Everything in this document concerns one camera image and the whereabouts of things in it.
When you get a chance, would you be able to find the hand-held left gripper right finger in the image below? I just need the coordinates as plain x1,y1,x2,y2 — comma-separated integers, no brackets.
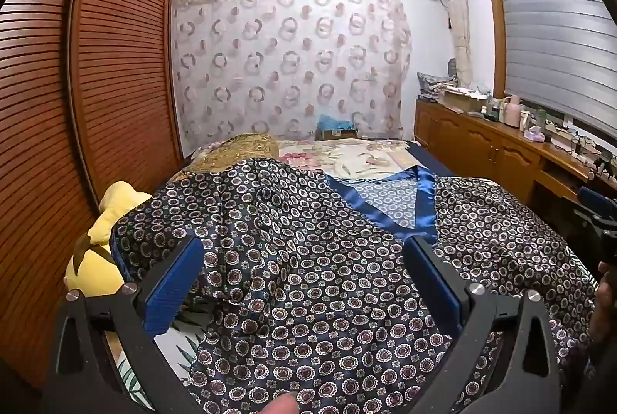
402,235,574,414

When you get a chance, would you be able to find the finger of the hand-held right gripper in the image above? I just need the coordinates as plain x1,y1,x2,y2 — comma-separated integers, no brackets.
577,185,617,222

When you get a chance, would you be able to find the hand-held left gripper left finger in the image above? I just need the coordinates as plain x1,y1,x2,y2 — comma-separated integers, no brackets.
46,235,206,414

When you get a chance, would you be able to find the navy circle print satin robe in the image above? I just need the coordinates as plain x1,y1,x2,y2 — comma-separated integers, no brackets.
110,158,599,414

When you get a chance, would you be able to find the person's right hand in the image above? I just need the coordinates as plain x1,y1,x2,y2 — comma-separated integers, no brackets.
589,261,617,350

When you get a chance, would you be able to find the person's left hand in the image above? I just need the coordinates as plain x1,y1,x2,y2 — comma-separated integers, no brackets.
267,395,300,414

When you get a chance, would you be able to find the yellow plush toy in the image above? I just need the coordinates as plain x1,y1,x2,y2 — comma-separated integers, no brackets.
65,182,152,298

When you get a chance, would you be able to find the pink thermos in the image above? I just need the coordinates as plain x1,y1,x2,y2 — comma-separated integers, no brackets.
503,95,522,126

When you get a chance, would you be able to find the wooden sideboard cabinet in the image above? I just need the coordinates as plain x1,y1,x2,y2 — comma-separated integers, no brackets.
415,98,617,229

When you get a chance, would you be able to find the gold patterned pillow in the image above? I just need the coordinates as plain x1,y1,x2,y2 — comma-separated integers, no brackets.
185,133,281,178

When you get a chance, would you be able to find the floral bed sheet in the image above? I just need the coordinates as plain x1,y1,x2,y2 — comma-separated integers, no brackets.
193,137,426,199

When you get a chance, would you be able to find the long cardboard box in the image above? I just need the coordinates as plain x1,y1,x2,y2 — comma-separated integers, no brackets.
440,87,491,114

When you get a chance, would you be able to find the grey window blind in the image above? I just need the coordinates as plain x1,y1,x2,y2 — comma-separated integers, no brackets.
494,0,617,131

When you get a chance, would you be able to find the small cardboard box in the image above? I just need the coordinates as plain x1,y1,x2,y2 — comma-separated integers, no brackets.
315,127,360,141

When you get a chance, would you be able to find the blue cloth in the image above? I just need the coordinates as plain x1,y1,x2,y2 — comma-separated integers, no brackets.
317,114,358,133

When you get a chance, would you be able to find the stack of folded cloths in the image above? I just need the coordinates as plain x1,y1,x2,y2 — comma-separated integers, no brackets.
416,72,460,103

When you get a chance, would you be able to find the beige side curtain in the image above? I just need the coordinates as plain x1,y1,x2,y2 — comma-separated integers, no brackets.
436,0,479,90

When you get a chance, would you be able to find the wooden louvred wardrobe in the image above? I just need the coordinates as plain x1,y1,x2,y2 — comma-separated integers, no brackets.
0,0,185,398

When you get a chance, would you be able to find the circle print sheer curtain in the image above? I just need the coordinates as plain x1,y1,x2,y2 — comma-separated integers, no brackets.
171,0,413,146

